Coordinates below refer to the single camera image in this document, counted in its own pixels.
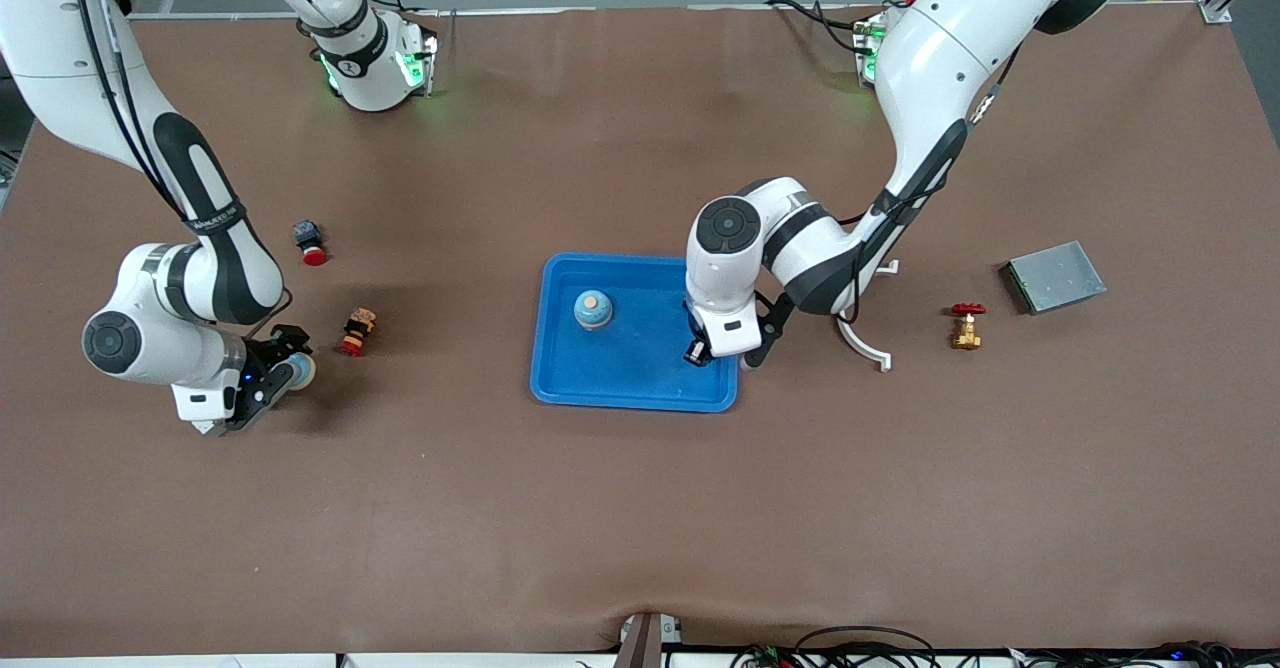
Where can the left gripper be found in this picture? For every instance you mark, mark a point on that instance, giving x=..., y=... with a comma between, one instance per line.
x=697, y=350

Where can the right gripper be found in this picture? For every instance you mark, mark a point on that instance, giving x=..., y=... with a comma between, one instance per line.
x=266, y=353

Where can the blue bell with cream button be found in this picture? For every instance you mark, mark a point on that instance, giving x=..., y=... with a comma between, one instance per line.
x=302, y=372
x=593, y=310

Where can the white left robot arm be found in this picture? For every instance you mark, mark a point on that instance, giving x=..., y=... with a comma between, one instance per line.
x=950, y=58

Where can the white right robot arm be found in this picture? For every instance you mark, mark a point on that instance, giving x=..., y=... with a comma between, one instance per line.
x=60, y=48

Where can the blue plastic tray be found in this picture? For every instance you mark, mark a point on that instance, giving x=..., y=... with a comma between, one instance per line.
x=630, y=368

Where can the red yellow emergency stop button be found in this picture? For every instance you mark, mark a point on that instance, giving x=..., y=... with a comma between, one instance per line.
x=357, y=332

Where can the white semicircular pipe clamp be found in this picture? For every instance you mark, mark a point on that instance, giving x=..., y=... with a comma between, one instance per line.
x=860, y=344

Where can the red push button black body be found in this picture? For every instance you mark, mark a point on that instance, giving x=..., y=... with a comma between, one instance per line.
x=311, y=241

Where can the silver metal module box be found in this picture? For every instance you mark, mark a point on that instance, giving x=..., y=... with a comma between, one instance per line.
x=1055, y=278

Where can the metal table bracket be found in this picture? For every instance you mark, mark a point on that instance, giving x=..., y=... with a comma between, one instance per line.
x=640, y=643

